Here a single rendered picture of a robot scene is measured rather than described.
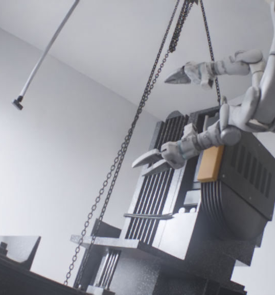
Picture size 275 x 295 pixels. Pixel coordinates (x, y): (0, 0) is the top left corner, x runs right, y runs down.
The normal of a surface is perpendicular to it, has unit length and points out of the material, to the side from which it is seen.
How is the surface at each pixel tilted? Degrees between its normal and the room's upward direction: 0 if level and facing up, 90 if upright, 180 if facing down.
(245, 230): 90
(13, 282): 90
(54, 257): 90
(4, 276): 90
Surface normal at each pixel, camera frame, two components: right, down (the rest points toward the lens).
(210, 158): -0.71, -0.48
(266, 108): -0.23, 0.68
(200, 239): 0.64, -0.14
